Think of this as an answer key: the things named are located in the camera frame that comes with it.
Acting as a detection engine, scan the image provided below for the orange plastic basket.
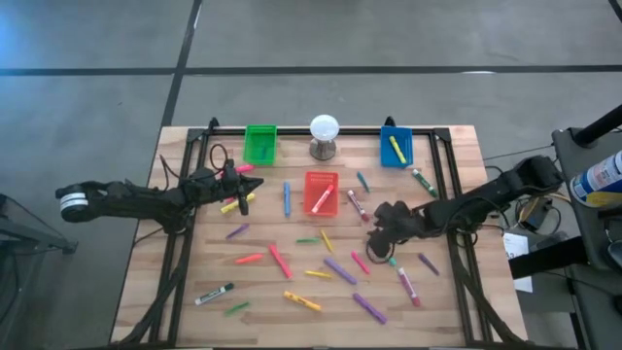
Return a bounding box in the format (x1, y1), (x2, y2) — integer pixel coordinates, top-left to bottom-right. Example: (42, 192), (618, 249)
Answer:
(302, 170), (340, 217)

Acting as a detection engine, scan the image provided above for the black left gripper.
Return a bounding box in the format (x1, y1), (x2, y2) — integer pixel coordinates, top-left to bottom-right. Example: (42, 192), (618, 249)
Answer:
(193, 162), (265, 217)

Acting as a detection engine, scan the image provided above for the black flat bar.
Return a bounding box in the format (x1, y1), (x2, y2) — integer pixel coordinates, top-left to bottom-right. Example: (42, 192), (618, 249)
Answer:
(507, 236), (589, 281)

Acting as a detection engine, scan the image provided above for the white blue spray can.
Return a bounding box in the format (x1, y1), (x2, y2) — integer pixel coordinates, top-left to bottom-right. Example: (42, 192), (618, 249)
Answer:
(569, 150), (622, 209)

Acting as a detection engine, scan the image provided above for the thin purple marker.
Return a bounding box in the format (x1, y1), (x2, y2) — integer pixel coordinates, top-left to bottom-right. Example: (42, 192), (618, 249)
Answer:
(418, 252), (441, 277)
(225, 223), (251, 241)

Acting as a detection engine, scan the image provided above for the white paper sheet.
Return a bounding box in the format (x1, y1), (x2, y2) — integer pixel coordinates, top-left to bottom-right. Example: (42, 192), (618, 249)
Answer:
(502, 231), (535, 294)

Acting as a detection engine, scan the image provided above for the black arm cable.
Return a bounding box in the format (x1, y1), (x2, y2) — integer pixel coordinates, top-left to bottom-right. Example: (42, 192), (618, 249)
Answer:
(158, 143), (229, 182)
(364, 240), (388, 266)

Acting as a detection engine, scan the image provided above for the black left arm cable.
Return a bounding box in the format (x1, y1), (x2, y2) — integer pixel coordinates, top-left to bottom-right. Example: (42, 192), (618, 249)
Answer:
(158, 143), (229, 182)

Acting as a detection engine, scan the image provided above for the pink red highlighter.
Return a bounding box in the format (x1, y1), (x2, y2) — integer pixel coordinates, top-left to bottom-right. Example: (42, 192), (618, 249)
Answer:
(268, 244), (294, 281)

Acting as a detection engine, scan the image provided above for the blue plastic basket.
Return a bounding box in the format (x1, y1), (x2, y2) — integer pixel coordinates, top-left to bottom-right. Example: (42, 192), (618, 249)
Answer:
(379, 125), (415, 169)

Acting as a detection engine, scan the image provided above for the black aluminium table frame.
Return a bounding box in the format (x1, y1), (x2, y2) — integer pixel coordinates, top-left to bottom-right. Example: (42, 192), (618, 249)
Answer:
(112, 116), (526, 350)

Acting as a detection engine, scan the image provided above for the purple highlighter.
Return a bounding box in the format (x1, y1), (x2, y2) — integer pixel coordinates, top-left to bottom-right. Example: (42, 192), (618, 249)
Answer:
(352, 292), (389, 326)
(323, 257), (359, 286)

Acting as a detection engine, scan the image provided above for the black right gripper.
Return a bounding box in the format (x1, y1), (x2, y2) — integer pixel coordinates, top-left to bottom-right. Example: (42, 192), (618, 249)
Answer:
(367, 200), (422, 260)

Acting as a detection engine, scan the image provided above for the white light bulb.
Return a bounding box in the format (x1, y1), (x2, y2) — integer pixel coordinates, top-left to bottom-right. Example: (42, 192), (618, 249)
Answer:
(309, 114), (341, 161)

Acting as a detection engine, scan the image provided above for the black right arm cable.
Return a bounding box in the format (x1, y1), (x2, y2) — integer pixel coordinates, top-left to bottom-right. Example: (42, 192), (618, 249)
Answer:
(364, 240), (388, 266)

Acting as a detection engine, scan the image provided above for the black pole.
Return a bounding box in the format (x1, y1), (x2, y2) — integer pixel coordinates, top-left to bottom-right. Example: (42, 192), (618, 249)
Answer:
(571, 104), (622, 148)

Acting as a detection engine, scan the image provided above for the grey side table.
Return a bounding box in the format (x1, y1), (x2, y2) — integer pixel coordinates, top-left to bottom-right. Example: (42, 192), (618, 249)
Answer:
(551, 126), (622, 350)

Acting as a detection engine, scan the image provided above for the white marker black cap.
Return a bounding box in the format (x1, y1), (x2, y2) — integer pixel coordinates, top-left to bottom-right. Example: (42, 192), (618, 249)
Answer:
(194, 282), (235, 307)

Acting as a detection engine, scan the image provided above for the green plastic basket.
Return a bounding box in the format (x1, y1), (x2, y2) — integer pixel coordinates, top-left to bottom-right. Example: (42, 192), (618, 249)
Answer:
(242, 123), (279, 167)

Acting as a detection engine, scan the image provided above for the black power adapter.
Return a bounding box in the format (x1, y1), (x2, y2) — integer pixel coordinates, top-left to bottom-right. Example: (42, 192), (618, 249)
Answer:
(517, 196), (553, 232)

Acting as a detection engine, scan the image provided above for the white marker red cap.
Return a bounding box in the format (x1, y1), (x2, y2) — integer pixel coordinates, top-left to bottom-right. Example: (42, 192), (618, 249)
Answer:
(346, 190), (370, 223)

